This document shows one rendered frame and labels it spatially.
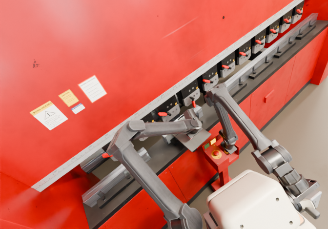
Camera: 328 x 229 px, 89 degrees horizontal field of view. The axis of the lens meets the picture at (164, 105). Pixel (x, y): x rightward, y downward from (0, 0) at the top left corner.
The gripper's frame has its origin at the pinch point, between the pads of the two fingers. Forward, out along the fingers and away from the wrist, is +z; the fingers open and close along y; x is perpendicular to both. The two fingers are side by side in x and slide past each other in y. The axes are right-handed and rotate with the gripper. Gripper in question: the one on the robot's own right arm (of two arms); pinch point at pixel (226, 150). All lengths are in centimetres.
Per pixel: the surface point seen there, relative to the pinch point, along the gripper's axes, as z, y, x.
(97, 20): -99, 52, 40
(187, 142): -23.8, 14.4, 25.5
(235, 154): 0.9, -6.1, -3.5
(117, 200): -11, 14, 84
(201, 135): -24.3, 12.8, 14.9
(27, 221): -59, 14, 104
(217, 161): -5.9, -3.1, 13.0
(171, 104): -39, 37, 21
